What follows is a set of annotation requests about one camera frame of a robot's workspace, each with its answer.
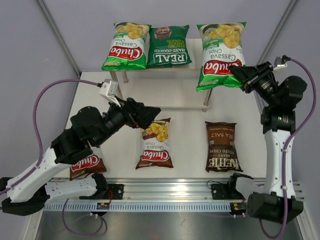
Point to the aluminium mounting rail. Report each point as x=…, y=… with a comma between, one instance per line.
x=147, y=185

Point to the two-tier beige wooden shelf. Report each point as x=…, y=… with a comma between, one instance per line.
x=167, y=88

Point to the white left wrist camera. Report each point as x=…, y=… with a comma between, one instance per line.
x=108, y=91

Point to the green REAL chips bag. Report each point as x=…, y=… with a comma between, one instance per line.
x=168, y=47

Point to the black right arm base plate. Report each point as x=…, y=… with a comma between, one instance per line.
x=224, y=191

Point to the white slotted cable duct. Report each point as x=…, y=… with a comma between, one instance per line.
x=87, y=206

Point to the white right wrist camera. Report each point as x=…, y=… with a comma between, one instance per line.
x=279, y=64

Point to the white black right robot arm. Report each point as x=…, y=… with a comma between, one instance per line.
x=276, y=202

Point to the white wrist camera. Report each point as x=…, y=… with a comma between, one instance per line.
x=279, y=64
x=108, y=91

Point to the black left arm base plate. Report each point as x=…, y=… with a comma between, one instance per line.
x=115, y=192

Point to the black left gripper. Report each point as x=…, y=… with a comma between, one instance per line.
x=144, y=116

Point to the brown Kettle sea salt bag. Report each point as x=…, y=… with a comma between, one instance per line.
x=222, y=154

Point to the brown Chuba barbeque bag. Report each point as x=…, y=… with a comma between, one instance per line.
x=155, y=149
x=93, y=163

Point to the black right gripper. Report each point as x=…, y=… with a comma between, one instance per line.
x=265, y=70

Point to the green Chuba cassava chips bag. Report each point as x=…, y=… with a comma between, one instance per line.
x=127, y=50

